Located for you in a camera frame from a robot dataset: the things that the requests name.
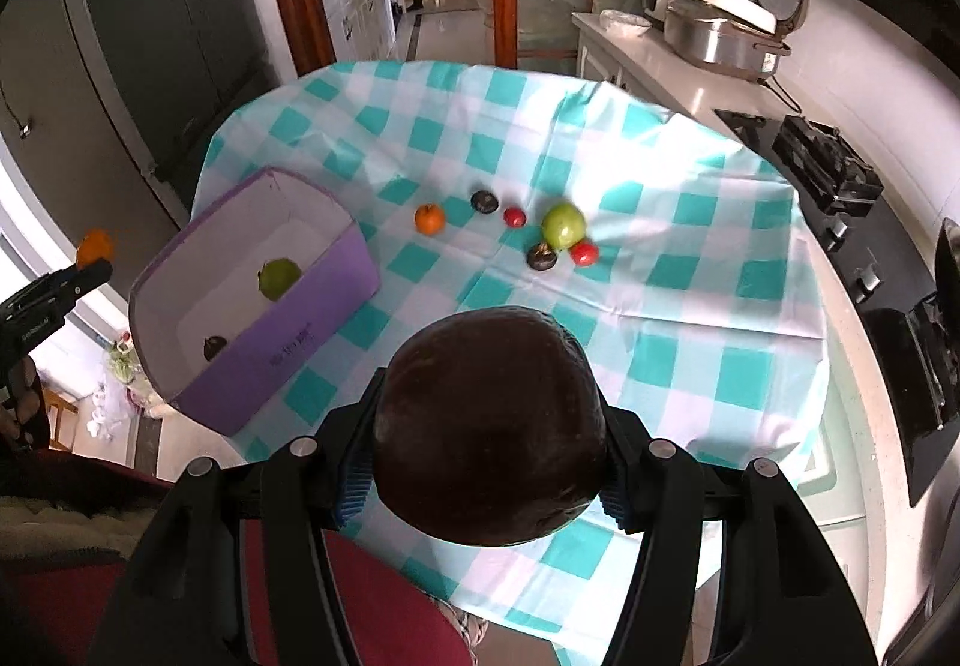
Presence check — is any purple cardboard box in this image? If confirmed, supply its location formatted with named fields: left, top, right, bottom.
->
left=127, top=167, right=381, bottom=436

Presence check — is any black burner grate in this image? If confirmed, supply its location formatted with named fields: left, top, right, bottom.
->
left=862, top=295, right=960, bottom=509
left=772, top=115, right=884, bottom=215

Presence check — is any green persimmon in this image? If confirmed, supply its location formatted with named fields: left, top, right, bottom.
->
left=258, top=259, right=303, bottom=301
left=541, top=202, right=587, bottom=249

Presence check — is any white cabinet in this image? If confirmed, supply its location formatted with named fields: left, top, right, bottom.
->
left=315, top=0, right=398, bottom=63

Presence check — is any person's left hand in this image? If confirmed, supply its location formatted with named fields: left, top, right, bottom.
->
left=0, top=355, right=50, bottom=449

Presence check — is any steel pot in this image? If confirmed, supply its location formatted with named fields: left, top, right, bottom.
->
left=664, top=0, right=800, bottom=112

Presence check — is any person's red clothing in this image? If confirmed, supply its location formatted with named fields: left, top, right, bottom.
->
left=0, top=448, right=466, bottom=666

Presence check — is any dark grey cabinet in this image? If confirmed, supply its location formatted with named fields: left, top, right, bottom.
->
left=0, top=0, right=293, bottom=224

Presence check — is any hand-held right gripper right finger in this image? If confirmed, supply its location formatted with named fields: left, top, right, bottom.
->
left=592, top=385, right=878, bottom=666

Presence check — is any white kitchen counter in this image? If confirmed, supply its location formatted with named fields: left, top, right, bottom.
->
left=571, top=10, right=901, bottom=644

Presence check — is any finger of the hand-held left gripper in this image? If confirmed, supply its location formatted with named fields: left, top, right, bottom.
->
left=64, top=259, right=113, bottom=296

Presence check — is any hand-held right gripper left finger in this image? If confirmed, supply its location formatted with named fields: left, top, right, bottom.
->
left=97, top=366, right=391, bottom=666

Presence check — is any white lidded appliance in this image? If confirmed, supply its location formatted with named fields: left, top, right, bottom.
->
left=645, top=0, right=779, bottom=37

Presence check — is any teal checked tablecloth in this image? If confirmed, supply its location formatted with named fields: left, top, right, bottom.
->
left=191, top=60, right=833, bottom=648

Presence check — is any dark red apple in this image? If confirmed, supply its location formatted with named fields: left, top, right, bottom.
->
left=373, top=306, right=610, bottom=547

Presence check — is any black gas stove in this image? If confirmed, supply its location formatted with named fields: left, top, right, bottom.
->
left=716, top=107, right=960, bottom=509

